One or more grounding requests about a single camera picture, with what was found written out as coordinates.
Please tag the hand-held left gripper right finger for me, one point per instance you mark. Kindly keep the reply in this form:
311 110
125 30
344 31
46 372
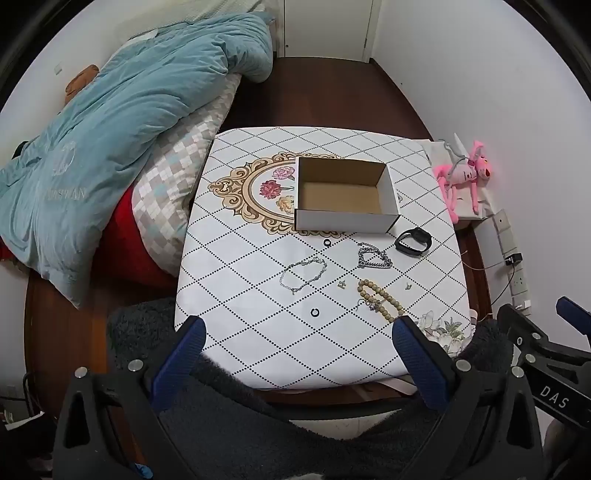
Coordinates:
415 360

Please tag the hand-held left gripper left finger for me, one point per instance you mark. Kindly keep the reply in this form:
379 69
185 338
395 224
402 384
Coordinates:
182 355

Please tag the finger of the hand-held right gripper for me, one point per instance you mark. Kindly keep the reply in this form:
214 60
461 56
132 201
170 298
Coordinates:
526 325
575 311

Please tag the black smart band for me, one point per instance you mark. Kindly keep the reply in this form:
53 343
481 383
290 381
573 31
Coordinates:
418 236

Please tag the cardboard box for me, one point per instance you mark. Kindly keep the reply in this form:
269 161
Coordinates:
341 219

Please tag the white plug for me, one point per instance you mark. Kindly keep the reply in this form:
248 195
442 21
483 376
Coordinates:
524 305

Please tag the black charger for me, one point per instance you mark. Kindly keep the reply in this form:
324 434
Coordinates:
513 259

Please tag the diamond patterned tablecloth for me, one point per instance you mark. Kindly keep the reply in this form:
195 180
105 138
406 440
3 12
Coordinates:
258 323

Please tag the white power strip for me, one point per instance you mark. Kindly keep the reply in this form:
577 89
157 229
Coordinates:
503 226

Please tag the red cloth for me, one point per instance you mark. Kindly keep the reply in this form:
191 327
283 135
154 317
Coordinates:
124 244

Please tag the dark fuzzy pants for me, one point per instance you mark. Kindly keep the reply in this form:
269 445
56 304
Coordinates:
277 447

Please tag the pink plush toy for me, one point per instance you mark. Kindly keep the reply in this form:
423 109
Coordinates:
461 175

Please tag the white paper bag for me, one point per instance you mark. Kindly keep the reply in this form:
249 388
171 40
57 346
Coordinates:
436 154

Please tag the light blue duvet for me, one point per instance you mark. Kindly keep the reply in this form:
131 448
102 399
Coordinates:
115 115

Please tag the brown plush toy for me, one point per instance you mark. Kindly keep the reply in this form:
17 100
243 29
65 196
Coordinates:
81 81

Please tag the white door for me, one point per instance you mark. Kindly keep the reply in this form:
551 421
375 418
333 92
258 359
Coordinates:
323 23

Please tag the cream pillow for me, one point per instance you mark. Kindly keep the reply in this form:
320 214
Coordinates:
217 7

